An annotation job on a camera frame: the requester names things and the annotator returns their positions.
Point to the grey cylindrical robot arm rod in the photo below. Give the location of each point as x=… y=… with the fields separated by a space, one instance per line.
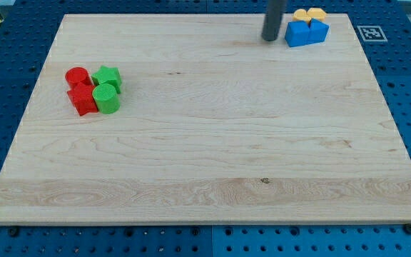
x=272 y=20

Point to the yellow heart block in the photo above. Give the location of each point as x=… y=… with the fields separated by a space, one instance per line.
x=301 y=15

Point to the wooden board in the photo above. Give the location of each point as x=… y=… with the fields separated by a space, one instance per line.
x=215 y=126

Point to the green cylinder block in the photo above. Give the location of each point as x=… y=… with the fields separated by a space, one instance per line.
x=106 y=98

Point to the green star block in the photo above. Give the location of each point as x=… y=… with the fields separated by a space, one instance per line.
x=108 y=75

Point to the red star block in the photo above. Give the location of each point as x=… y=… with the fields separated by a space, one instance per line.
x=82 y=99

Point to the blue cube block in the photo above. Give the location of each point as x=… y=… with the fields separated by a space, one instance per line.
x=297 y=33

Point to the red cylinder block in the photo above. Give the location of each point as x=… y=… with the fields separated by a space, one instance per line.
x=77 y=75

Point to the blue triangular block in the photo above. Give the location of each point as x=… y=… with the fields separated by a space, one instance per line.
x=318 y=31

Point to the yellow hexagon block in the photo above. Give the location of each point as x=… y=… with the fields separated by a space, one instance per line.
x=317 y=13

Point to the white fiducial marker tag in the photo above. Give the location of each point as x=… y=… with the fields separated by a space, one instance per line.
x=370 y=33

